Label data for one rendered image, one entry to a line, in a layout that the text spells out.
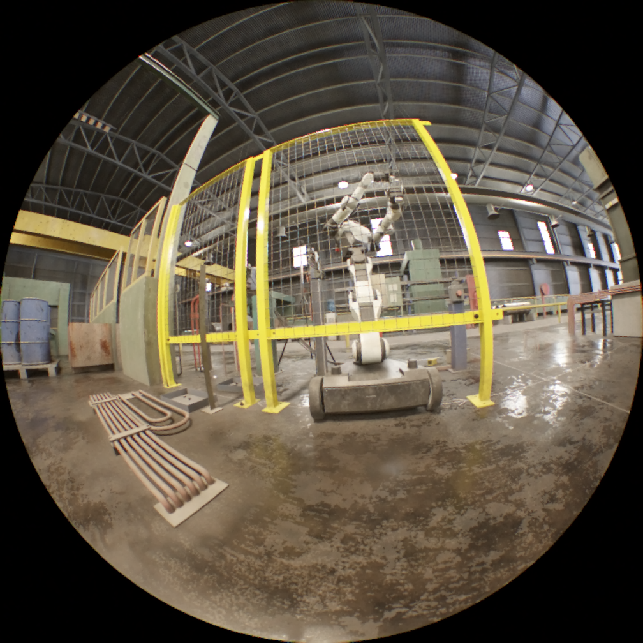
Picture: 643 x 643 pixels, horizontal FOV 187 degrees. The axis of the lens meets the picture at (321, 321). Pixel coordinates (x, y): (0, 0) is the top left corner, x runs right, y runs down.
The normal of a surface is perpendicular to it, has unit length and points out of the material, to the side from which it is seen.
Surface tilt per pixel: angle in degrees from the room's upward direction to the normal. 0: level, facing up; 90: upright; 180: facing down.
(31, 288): 90
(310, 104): 173
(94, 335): 90
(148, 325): 90
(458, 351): 90
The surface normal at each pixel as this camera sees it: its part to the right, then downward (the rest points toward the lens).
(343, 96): 0.04, 0.99
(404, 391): -0.17, -0.03
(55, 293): 0.95, -0.08
